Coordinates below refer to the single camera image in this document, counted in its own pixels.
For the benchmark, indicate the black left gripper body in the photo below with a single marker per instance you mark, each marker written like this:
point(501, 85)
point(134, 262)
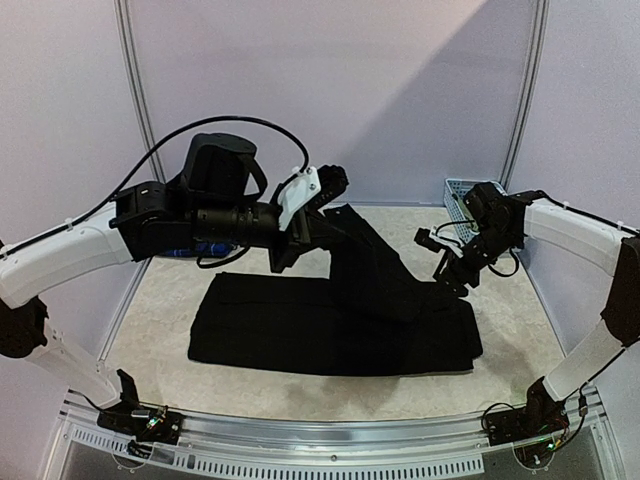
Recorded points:
point(298, 240)

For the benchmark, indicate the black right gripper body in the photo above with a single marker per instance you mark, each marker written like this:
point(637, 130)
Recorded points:
point(454, 264)

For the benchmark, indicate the black trousers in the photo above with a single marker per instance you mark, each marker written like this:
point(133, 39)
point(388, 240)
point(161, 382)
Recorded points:
point(371, 317)

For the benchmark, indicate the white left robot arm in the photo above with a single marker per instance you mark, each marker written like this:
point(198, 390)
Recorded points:
point(216, 197)

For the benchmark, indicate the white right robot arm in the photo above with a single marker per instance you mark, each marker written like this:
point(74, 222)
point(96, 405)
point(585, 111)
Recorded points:
point(582, 264)

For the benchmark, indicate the light blue plastic basket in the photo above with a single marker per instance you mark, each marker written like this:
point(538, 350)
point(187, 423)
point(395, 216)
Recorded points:
point(454, 192)

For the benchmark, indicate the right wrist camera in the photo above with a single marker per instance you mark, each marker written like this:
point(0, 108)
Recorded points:
point(428, 239)

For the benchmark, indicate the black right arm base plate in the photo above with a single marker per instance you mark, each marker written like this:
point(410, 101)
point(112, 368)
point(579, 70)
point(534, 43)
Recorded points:
point(540, 417)

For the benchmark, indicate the aluminium front rail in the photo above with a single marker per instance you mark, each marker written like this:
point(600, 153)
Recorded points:
point(225, 447)

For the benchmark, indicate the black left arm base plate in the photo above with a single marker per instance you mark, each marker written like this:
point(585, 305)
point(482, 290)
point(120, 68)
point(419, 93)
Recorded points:
point(145, 424)

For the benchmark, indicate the right aluminium frame post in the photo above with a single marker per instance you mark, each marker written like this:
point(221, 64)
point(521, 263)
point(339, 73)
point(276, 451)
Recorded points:
point(531, 69)

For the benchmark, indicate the aluminium frame post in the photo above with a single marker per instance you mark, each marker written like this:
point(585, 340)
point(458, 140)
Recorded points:
point(531, 69)
point(124, 20)

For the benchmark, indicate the left aluminium frame post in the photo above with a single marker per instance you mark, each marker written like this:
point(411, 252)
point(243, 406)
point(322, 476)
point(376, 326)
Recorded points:
point(124, 20)

